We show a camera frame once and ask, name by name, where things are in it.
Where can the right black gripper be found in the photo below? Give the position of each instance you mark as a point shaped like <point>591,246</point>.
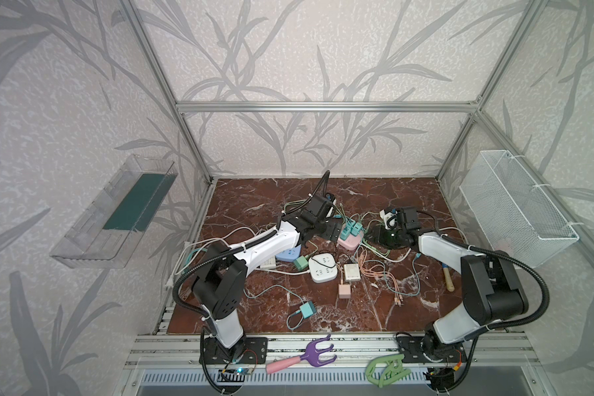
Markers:
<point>391,233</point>

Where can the white power socket block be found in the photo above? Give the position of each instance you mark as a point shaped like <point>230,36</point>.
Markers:
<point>323,268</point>

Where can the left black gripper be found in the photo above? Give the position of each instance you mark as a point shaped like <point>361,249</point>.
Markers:
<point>324,227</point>

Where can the green plastic clip tool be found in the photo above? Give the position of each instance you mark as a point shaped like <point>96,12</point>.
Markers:
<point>386,370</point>

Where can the clear plastic wall shelf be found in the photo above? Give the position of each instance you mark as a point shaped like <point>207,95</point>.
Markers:
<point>109,231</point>

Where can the white charger plug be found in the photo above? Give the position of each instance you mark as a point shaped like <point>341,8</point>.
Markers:
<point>351,272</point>

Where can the purple pink hand rake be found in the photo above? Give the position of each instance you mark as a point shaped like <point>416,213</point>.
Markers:
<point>312,355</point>

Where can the white charger with white cable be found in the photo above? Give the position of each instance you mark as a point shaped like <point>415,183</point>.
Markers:
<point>269,264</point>

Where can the pink charger plug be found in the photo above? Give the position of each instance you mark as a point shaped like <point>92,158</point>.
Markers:
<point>344,291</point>

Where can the green charger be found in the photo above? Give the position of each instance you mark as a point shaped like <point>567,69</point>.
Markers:
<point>301,263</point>

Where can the blue power socket block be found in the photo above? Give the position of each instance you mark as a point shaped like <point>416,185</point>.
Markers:
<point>289,255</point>

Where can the white wire mesh basket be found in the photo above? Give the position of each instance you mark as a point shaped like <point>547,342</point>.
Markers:
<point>514,212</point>

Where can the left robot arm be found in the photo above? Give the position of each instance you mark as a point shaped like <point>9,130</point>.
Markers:
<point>214,287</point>

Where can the teal charger plug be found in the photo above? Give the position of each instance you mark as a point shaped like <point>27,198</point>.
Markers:
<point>307,309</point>

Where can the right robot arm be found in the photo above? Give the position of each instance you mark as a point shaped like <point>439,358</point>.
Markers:
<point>498,291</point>

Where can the pink power socket block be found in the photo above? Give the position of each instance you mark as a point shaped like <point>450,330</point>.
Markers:
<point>352,242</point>

